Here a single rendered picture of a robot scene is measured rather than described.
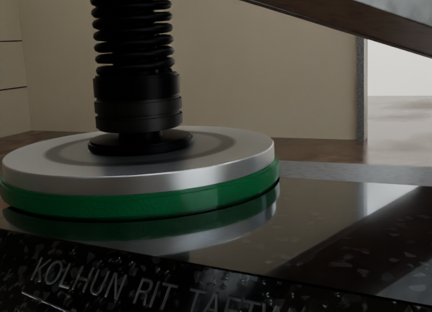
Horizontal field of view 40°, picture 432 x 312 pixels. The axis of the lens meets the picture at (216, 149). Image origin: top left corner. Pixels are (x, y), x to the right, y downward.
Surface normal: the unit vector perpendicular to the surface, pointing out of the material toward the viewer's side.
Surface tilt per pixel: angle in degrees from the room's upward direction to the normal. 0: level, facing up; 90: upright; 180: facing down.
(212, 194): 90
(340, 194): 0
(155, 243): 0
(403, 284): 0
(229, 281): 45
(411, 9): 90
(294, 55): 90
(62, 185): 90
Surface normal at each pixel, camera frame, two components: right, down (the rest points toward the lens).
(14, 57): 0.91, 0.04
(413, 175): -0.04, -0.98
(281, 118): -0.41, 0.19
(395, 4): 0.47, 0.14
